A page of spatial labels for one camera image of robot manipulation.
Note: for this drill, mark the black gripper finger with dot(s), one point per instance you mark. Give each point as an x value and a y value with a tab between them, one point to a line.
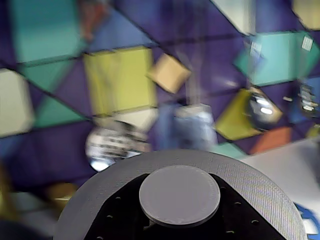
245	220
117	215

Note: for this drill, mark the dark round shiny object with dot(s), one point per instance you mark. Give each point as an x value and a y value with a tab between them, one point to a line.
262	112

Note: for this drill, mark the shiny round silver object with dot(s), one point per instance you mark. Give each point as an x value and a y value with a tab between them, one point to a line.
112	145

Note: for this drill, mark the blue plastic object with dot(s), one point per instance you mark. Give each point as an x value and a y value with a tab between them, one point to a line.
187	127

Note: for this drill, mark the tan wooden block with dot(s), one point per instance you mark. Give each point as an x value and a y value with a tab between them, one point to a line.
168	73

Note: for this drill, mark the white counter with blue print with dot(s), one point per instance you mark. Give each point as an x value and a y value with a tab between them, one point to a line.
287	170

